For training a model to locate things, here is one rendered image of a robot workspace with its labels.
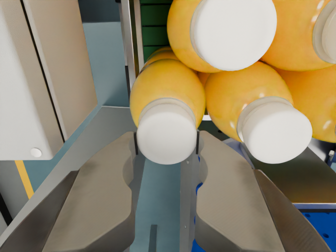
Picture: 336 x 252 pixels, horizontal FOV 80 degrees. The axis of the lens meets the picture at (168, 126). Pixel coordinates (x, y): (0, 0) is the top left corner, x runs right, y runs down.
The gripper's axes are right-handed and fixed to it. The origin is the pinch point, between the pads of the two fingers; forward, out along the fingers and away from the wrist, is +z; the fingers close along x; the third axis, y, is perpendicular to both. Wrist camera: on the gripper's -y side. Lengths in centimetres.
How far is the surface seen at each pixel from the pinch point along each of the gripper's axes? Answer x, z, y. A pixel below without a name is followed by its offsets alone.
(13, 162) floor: -120, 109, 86
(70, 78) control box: -7.6, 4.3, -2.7
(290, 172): 15.5, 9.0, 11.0
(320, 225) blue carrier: 20.4, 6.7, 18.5
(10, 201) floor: -138, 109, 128
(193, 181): 4.3, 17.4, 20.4
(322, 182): 18.4, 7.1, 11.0
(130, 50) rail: -4.0, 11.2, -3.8
